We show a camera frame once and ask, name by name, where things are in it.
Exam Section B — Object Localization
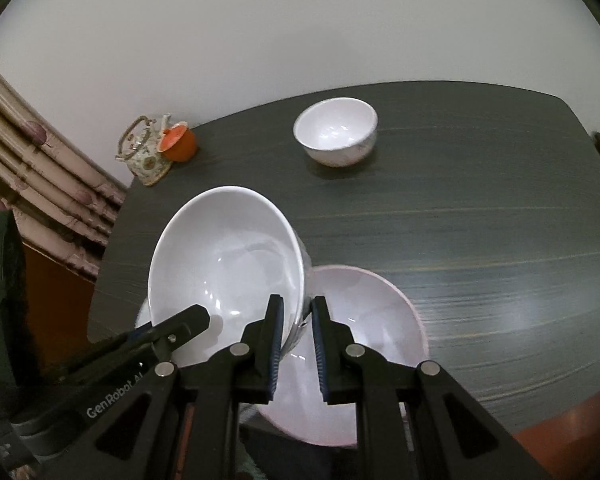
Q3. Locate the pink bowl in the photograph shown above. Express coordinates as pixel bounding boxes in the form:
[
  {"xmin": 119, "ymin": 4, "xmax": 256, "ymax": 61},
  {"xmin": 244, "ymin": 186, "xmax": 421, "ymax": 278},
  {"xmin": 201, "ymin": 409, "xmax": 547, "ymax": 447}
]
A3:
[{"xmin": 255, "ymin": 265, "xmax": 431, "ymax": 448}]

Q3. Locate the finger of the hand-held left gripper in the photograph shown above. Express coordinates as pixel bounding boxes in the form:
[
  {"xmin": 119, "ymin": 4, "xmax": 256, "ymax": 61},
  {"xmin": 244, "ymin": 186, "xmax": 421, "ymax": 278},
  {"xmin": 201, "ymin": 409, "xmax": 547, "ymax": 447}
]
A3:
[{"xmin": 125, "ymin": 304, "xmax": 212, "ymax": 361}]

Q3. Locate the beige patterned curtain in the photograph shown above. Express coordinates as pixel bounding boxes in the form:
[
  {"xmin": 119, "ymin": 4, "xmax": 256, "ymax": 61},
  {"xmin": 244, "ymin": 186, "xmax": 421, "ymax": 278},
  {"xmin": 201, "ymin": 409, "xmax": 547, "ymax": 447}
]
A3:
[{"xmin": 0, "ymin": 50, "xmax": 129, "ymax": 281}]

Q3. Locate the white bowl with blue print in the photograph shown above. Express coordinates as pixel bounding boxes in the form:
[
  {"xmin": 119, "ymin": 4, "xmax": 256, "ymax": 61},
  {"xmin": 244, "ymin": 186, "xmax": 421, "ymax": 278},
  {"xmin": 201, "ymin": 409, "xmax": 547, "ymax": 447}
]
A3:
[{"xmin": 147, "ymin": 186, "xmax": 313, "ymax": 368}]

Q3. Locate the small white bowl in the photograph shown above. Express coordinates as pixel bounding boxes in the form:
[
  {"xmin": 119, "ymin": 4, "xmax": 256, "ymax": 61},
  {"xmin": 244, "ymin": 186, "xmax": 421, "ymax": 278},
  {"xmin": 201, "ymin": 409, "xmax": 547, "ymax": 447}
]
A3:
[{"xmin": 293, "ymin": 98, "xmax": 379, "ymax": 168}]

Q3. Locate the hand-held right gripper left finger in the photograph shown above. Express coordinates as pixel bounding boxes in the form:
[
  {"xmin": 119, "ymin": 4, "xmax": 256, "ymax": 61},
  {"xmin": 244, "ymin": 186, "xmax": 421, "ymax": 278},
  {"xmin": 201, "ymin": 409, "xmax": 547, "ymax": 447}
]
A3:
[{"xmin": 40, "ymin": 294, "xmax": 287, "ymax": 480}]

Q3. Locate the floral teapot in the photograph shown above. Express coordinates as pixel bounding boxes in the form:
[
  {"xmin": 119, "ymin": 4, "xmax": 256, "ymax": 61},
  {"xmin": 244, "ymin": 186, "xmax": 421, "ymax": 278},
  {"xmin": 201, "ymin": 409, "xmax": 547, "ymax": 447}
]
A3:
[{"xmin": 115, "ymin": 114, "xmax": 174, "ymax": 187}]

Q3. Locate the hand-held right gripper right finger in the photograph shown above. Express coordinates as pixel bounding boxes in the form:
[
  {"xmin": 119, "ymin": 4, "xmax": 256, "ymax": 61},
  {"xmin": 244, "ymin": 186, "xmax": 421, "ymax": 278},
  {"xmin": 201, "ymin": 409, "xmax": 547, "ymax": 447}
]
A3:
[{"xmin": 310, "ymin": 296, "xmax": 551, "ymax": 480}]

